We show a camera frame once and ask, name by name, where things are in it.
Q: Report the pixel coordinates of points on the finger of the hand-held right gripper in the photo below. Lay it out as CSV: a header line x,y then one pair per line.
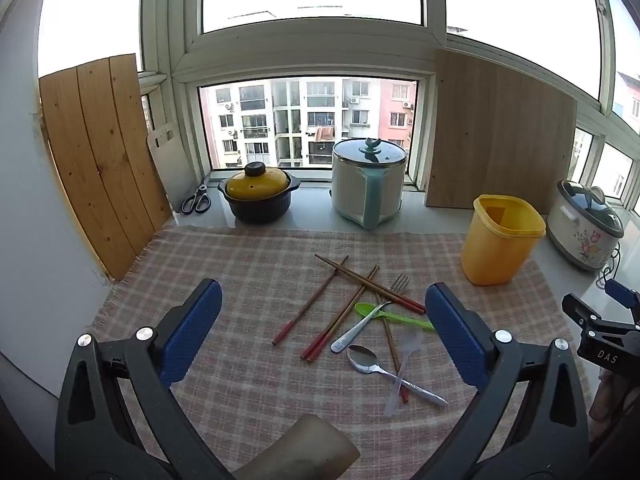
x,y
622,294
590,317

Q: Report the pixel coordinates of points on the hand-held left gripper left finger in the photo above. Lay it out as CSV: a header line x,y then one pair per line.
x,y
192,330

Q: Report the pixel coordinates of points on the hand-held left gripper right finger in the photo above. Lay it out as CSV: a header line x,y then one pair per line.
x,y
455,335

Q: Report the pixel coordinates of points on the clear plastic spoon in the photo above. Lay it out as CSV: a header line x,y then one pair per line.
x,y
411,342

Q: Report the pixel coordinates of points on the green plastic spoon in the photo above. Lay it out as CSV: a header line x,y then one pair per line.
x,y
400,319

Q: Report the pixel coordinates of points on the red-tipped wooden chopstick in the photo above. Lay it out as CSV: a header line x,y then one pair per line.
x,y
393,355
334,317
360,281
336,325
310,302
350,272

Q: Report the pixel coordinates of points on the yellow plastic container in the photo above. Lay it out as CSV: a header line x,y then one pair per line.
x,y
495,255

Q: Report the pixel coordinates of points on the metal spoon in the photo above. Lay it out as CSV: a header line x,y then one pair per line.
x,y
364,360

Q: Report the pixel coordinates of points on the metal fork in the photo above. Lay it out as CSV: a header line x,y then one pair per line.
x,y
357,330

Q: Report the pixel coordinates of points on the person's right hand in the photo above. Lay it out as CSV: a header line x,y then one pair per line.
x,y
600,400

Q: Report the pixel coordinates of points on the person's left hand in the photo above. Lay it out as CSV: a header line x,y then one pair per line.
x,y
310,450

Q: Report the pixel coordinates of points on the plaid table cloth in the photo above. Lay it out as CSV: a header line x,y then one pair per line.
x,y
225,270

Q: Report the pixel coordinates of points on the floral white rice cooker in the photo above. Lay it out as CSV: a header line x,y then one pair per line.
x,y
580,240

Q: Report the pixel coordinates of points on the black pot with yellow lid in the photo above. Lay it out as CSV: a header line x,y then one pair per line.
x,y
257,205

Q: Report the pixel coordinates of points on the white cutting board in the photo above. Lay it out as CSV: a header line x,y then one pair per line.
x,y
175,170

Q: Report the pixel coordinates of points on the wooden slat board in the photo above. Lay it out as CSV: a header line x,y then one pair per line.
x,y
100,160

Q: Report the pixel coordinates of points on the light wood panel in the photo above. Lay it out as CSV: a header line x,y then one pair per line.
x,y
500,135

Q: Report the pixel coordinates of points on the apartment buildings outside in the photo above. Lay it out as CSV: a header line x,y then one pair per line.
x,y
260,125

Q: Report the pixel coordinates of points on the white window frame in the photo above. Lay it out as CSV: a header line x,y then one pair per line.
x,y
310,50

